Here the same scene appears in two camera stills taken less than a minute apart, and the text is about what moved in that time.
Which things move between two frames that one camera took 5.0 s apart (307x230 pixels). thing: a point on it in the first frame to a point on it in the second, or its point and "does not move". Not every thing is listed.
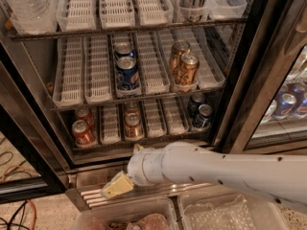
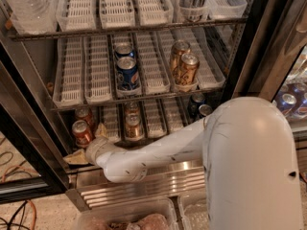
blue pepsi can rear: [124, 50] does not move
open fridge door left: [35, 165] does not move
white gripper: [144, 169] to [93, 147]
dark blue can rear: [196, 101] does not move
